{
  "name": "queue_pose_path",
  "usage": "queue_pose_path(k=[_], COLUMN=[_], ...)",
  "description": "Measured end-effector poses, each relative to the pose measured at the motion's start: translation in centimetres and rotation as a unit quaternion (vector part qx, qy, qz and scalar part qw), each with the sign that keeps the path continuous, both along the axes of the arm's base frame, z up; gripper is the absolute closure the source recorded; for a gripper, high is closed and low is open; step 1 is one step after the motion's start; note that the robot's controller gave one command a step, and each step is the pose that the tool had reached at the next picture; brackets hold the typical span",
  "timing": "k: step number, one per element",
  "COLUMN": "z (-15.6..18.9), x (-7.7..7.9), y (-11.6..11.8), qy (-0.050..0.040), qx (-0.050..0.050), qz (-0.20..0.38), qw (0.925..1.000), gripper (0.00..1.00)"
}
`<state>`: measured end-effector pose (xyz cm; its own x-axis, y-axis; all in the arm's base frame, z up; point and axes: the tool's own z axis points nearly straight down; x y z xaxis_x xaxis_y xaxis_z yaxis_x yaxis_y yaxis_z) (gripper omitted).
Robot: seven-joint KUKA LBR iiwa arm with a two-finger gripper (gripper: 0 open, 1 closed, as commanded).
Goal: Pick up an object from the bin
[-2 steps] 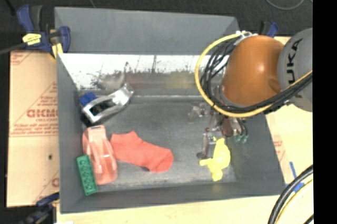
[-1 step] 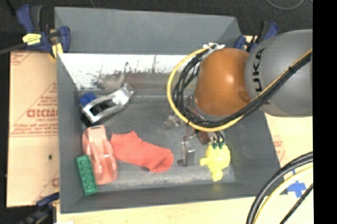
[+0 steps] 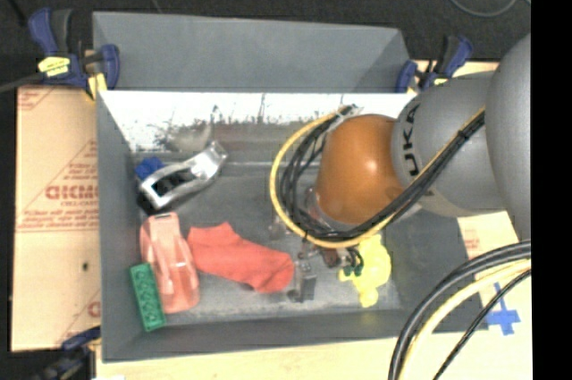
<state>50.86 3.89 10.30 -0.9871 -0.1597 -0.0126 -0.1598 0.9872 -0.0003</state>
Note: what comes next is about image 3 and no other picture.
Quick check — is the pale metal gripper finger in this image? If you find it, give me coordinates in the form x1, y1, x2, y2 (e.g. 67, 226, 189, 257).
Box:
286, 275, 305, 303
299, 260, 319, 303

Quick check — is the yellow toy animal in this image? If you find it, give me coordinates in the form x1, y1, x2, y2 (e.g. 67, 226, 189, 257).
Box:
337, 232, 393, 309

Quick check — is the red cloth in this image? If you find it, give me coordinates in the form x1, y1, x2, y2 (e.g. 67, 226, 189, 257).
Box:
186, 222, 296, 294

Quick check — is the pink plastic spray bottle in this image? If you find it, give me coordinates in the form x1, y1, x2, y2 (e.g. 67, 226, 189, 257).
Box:
139, 211, 201, 315

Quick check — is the green flat block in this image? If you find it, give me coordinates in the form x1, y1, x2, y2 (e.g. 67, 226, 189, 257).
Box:
129, 262, 168, 333

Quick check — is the silver and blue hand tool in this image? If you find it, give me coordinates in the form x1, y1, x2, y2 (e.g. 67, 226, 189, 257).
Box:
135, 139, 230, 212

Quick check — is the grey metal bin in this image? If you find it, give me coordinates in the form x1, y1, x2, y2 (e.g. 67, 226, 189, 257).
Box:
92, 11, 488, 362

